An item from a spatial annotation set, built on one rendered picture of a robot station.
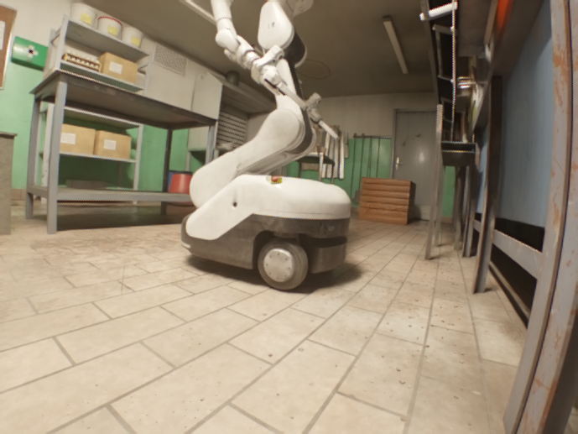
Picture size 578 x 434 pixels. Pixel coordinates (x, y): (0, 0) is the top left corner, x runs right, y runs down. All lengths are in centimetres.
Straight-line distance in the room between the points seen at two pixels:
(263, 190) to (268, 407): 60
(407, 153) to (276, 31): 468
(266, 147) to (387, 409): 88
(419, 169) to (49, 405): 550
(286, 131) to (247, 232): 40
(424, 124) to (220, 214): 511
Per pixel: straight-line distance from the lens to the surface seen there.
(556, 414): 48
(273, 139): 104
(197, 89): 505
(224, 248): 95
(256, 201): 87
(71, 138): 367
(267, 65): 98
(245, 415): 46
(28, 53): 405
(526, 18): 99
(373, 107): 598
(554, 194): 45
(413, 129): 572
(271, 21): 127
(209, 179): 117
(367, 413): 49
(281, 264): 87
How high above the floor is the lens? 32
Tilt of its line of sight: 3 degrees down
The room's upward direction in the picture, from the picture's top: 5 degrees clockwise
